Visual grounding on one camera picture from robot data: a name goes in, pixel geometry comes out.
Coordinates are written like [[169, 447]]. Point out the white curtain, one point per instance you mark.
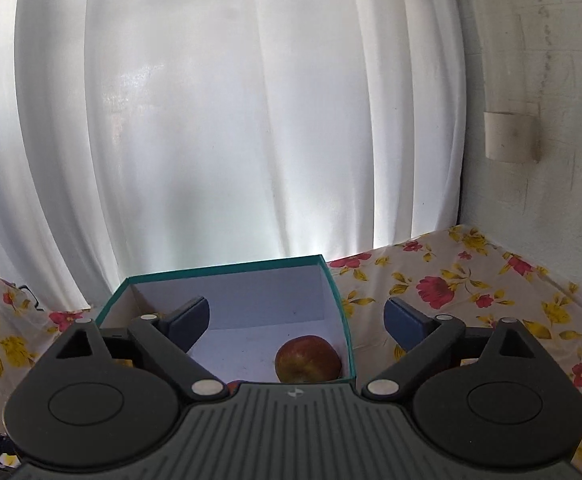
[[221, 110]]

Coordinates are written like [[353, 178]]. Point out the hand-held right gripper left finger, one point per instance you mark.
[[191, 324]]

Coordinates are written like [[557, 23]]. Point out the teal cardboard box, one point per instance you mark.
[[271, 300]]

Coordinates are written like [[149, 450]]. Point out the white wall pipe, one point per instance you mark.
[[506, 125]]

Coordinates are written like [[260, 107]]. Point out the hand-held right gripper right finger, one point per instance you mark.
[[405, 327]]

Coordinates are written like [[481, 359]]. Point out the red apple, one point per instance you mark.
[[308, 360]]

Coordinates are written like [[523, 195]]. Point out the floral tablecloth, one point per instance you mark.
[[471, 290]]

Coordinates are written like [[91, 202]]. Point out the red cherry tomato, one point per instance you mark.
[[234, 385]]

